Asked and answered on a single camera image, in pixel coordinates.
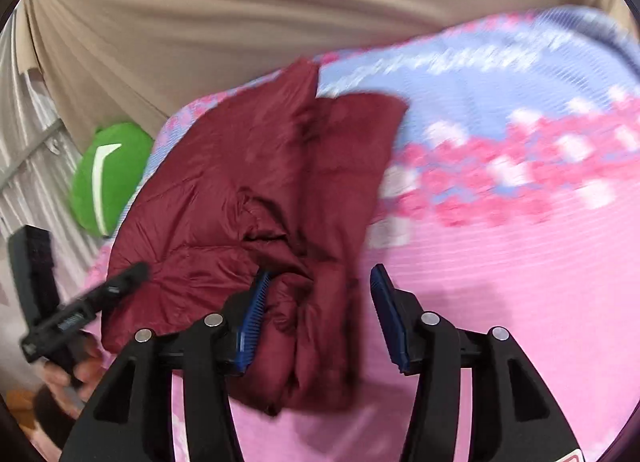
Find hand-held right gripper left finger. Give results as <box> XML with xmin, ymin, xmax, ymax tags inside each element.
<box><xmin>62</xmin><ymin>268</ymin><xmax>274</xmax><ymax>462</ymax></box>

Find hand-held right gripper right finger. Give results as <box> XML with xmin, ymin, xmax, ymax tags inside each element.
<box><xmin>369</xmin><ymin>263</ymin><xmax>586</xmax><ymax>462</ymax></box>

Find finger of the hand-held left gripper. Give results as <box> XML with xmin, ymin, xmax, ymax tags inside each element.
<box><xmin>92</xmin><ymin>262</ymin><xmax>152</xmax><ymax>307</ymax></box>

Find maroon puffer jacket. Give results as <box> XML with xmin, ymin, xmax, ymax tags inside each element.
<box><xmin>100</xmin><ymin>61</ymin><xmax>409</xmax><ymax>417</ymax></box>

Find person's left forearm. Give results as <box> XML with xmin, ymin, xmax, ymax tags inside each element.
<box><xmin>32</xmin><ymin>384</ymin><xmax>83</xmax><ymax>450</ymax></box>

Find person's left hand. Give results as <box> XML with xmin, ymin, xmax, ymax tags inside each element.
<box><xmin>44</xmin><ymin>332</ymin><xmax>107</xmax><ymax>413</ymax></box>

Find green cushion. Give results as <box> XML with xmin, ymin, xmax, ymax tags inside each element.
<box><xmin>69</xmin><ymin>123</ymin><xmax>155</xmax><ymax>239</ymax></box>

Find floral striped bed sheet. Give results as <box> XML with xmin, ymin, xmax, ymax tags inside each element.
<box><xmin>82</xmin><ymin>4</ymin><xmax>640</xmax><ymax>462</ymax></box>

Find silver pleated curtain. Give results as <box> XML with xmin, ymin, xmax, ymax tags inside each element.
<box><xmin>0</xmin><ymin>7</ymin><xmax>108</xmax><ymax>273</ymax></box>

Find beige curtain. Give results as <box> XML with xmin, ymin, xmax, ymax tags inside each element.
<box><xmin>25</xmin><ymin>0</ymin><xmax>632</xmax><ymax>154</ymax></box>

